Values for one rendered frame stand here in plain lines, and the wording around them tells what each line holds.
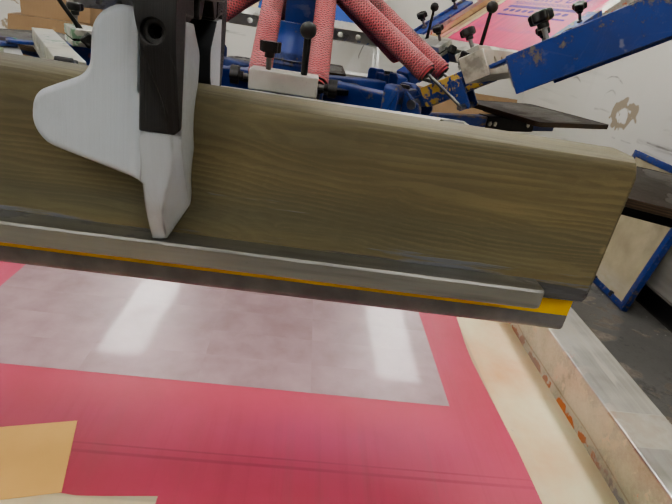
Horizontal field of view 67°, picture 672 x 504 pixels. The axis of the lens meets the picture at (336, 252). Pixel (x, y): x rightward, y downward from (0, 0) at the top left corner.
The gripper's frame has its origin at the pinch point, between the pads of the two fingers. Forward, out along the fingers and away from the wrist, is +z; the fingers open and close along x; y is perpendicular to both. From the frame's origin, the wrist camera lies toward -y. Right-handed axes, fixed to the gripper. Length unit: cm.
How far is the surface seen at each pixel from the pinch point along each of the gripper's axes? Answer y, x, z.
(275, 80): 1, -72, 3
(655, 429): -27.8, 1.4, 10.3
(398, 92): -27, -106, 6
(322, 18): -6, -104, -8
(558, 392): -25.5, -4.8, 13.2
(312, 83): -5, -72, 3
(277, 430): -5.7, 0.6, 13.9
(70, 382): 7.3, -1.9, 13.9
